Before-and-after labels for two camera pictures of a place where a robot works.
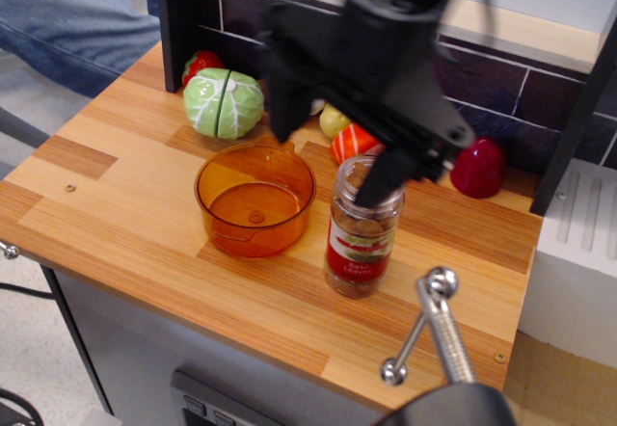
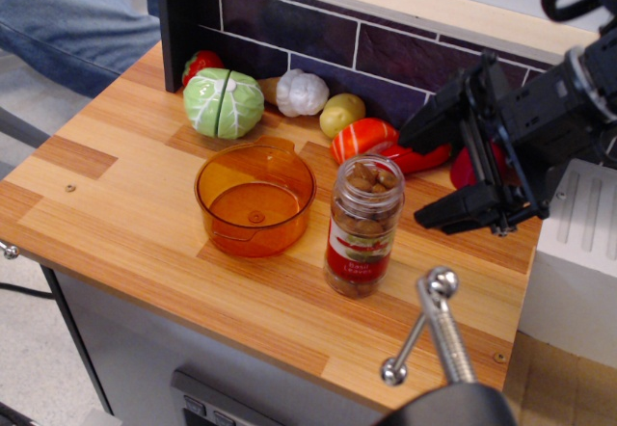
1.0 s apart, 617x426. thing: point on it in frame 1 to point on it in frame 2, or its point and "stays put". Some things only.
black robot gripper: [373, 67] to [507, 140]
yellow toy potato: [333, 120] stays put
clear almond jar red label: [359, 239] stays put
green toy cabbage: [223, 103] stays put
